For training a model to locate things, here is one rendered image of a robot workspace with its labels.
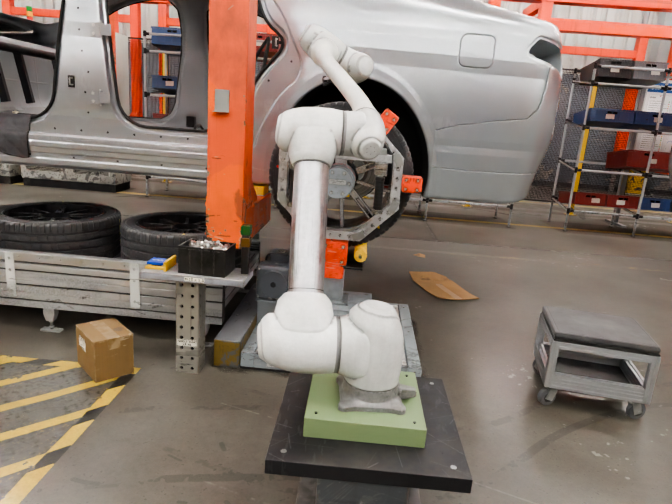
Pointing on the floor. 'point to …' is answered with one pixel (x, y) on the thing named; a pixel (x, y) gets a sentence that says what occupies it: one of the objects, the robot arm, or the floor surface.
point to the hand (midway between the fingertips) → (326, 81)
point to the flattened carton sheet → (440, 286)
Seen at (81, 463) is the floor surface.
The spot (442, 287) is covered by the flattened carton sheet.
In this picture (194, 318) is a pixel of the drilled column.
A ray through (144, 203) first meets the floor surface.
